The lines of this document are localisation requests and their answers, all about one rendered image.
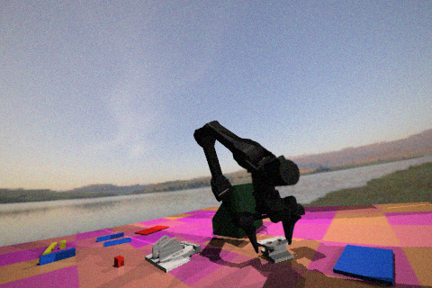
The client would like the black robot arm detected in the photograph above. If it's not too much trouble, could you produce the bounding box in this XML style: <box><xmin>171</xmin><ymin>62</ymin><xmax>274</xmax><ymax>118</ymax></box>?
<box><xmin>193</xmin><ymin>121</ymin><xmax>300</xmax><ymax>223</ymax></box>

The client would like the small red block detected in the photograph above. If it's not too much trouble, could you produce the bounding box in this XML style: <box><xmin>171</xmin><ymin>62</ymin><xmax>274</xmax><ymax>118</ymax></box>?
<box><xmin>114</xmin><ymin>256</ymin><xmax>124</xmax><ymax>268</ymax></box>

